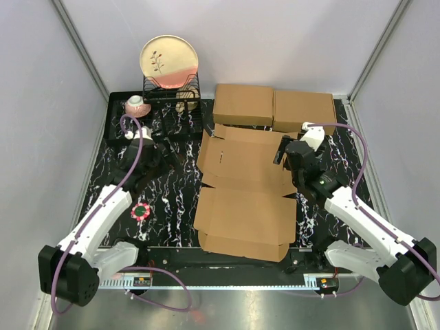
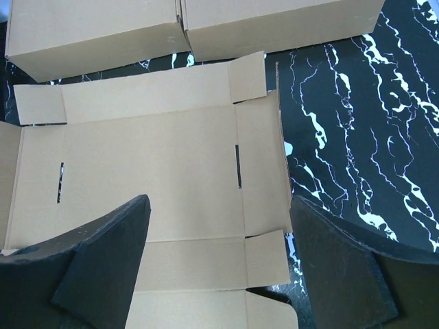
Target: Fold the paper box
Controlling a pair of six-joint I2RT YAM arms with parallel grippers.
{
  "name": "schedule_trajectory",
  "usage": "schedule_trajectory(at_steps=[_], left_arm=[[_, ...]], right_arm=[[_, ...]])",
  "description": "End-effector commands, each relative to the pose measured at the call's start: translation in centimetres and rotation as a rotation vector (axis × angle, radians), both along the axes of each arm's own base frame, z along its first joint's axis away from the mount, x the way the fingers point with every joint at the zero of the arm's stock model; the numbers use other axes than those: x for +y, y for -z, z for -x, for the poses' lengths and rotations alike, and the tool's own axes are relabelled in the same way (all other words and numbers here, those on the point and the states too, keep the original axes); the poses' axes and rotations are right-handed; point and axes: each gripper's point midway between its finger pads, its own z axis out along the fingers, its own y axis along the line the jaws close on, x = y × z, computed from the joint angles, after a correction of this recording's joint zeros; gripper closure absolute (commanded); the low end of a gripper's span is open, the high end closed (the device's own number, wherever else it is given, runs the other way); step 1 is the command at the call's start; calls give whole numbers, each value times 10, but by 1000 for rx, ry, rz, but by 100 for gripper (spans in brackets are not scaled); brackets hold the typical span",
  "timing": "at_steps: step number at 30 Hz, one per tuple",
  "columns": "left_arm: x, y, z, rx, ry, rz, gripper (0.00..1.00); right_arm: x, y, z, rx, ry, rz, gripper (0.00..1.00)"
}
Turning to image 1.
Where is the cardboard box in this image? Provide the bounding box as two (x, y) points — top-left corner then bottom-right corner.
(213, 84), (274, 126)
(272, 90), (336, 133)
(194, 124), (296, 262)

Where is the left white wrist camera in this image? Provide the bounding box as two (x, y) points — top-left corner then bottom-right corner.
(124, 126), (153, 140)

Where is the black wire tray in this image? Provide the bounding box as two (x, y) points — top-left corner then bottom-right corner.
(104, 91), (204, 147)

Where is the pink green flower coaster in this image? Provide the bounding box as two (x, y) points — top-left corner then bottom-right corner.
(130, 203), (151, 222)

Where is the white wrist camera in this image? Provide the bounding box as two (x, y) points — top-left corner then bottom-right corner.
(124, 126), (153, 140)
(300, 122), (325, 151)

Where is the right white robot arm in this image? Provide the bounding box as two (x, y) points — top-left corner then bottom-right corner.
(274, 135), (437, 306)

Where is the cream pink floral plate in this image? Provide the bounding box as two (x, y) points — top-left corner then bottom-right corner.
(140, 35), (199, 89)

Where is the black wire plate rack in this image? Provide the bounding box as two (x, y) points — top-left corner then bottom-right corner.
(142, 73), (201, 107)

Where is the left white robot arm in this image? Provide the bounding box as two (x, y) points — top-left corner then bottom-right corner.
(38, 135), (174, 307)

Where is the cream ceramic mug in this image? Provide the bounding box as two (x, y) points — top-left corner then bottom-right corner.
(175, 85), (199, 113)

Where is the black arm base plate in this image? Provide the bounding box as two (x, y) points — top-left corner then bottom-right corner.
(128, 247), (351, 283)

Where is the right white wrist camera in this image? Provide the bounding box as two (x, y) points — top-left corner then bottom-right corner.
(300, 122), (325, 151)

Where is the pink patterned bowl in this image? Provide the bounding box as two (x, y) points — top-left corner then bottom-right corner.
(124, 95), (151, 118)

